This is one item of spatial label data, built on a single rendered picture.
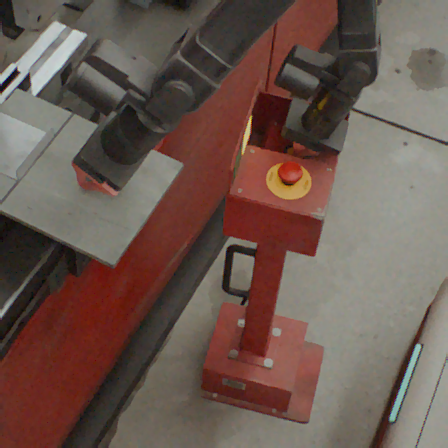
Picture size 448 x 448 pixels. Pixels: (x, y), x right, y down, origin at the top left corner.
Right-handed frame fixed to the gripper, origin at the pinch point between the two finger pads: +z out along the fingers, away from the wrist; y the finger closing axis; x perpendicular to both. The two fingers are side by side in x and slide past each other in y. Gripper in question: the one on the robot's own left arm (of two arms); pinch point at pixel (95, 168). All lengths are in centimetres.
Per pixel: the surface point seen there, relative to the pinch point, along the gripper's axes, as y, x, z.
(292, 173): -27.6, 26.1, 11.4
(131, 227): 4.0, 7.9, -1.0
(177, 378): -21, 51, 90
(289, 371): -29, 65, 69
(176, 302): -36, 41, 90
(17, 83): -9.1, -14.6, 11.4
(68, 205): 5.0, 0.3, 3.1
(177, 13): -43.5, -2.6, 19.7
